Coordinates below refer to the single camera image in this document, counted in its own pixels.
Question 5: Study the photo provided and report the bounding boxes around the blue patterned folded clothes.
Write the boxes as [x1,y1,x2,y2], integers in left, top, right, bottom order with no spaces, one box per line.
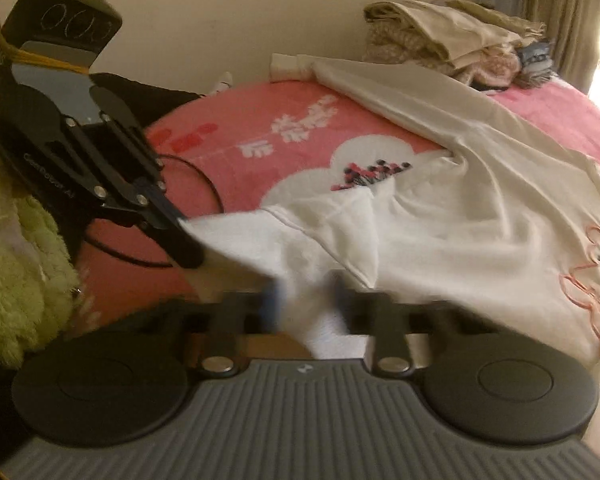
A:
[517,42,556,86]

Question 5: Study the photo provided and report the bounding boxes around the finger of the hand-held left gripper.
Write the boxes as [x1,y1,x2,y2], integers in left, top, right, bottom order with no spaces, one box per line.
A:
[64,119,206,269]
[99,111,189,227]

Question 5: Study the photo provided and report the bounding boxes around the black cable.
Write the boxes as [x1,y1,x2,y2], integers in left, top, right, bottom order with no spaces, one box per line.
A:
[82,155,226,268]

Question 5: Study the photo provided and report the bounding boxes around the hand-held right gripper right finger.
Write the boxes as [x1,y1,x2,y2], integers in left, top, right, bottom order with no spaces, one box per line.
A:
[330,272,506,376]

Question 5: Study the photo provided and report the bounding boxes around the red floral blanket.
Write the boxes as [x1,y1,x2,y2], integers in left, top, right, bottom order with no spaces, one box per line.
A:
[72,77,600,341]

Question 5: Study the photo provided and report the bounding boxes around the green fluffy cloth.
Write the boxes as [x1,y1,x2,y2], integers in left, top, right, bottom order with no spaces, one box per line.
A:
[0,82,81,356]

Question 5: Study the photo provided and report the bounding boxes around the black cloth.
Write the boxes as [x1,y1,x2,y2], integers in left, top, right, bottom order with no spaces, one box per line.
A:
[92,72,203,126]

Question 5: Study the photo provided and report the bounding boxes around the beige curtain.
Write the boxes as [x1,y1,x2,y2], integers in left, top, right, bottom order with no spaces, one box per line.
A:
[527,0,600,96]

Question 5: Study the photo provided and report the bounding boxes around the cream sweatshirt with orange embroidery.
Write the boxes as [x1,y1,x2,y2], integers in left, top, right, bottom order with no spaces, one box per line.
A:
[185,52,600,361]

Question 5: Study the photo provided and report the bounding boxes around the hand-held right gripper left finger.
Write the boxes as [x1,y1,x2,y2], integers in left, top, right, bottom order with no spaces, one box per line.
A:
[145,280,286,376]

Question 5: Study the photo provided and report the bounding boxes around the beige folded clothes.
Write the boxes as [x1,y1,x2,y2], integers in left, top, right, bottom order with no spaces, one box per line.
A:
[364,0,546,76]

